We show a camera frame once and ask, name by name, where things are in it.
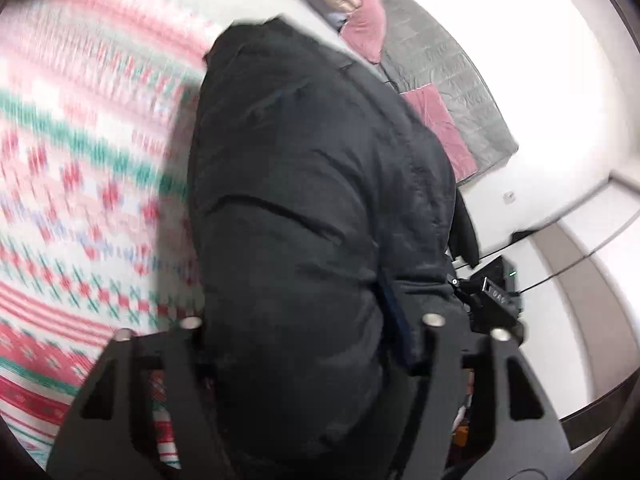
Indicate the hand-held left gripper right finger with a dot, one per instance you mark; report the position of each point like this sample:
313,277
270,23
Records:
400,330

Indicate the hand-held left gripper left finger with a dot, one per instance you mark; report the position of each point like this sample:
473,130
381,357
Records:
175,360

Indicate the black quilted jacket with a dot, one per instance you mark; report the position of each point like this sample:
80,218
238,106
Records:
300,210

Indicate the square pink pillow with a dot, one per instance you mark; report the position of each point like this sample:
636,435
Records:
440,125

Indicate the red green patterned blanket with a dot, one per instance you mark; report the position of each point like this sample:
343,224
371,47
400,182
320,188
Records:
75,160

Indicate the grey quilted headboard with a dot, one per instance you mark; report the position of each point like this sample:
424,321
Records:
450,60

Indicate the long pink pillow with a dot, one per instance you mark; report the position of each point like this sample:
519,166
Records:
367,25

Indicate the grey pillow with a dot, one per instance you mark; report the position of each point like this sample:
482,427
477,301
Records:
337,19

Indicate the grey bed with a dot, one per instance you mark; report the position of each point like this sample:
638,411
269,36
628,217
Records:
280,10

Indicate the white wall socket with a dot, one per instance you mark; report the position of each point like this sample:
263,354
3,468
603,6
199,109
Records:
509,195

